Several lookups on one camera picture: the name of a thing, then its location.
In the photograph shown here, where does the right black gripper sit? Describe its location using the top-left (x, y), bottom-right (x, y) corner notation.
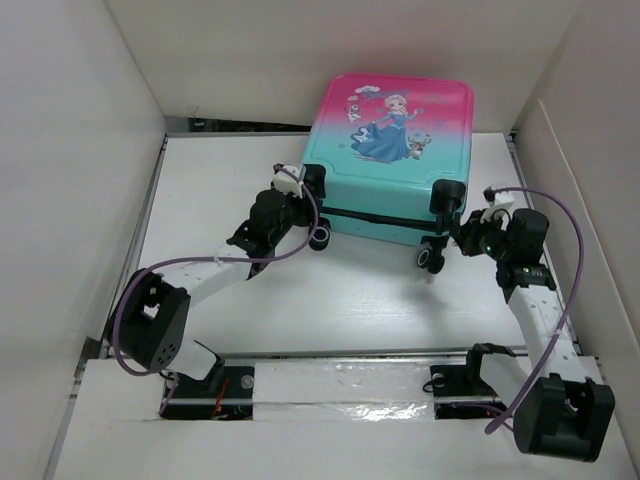
top-left (446, 207), bottom-right (512, 262)

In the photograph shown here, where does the pink and teal kids suitcase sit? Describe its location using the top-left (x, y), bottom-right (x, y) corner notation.
top-left (301, 73), bottom-right (474, 274)

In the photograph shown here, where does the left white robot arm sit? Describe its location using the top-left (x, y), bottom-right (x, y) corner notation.
top-left (110, 187), bottom-right (320, 397)

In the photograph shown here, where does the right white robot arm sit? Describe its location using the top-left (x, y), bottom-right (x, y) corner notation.
top-left (453, 207), bottom-right (615, 462)

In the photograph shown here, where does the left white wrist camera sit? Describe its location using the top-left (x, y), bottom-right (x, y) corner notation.
top-left (272, 164), bottom-right (305, 198)

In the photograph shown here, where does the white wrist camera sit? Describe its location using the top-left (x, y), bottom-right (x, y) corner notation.
top-left (480, 186), bottom-right (514, 223)
top-left (272, 164), bottom-right (305, 198)

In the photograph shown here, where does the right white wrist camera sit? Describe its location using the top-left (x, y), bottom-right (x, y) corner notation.
top-left (480, 186), bottom-right (514, 223)

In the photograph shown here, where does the aluminium front rail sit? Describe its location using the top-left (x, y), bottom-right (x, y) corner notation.
top-left (219, 347), bottom-right (531, 362)

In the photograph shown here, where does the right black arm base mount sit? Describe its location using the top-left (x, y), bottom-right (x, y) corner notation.
top-left (422, 343), bottom-right (516, 420)

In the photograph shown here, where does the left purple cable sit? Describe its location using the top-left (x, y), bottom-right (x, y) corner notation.
top-left (112, 184), bottom-right (321, 376)

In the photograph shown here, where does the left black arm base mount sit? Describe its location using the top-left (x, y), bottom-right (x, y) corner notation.
top-left (159, 365), bottom-right (255, 421)

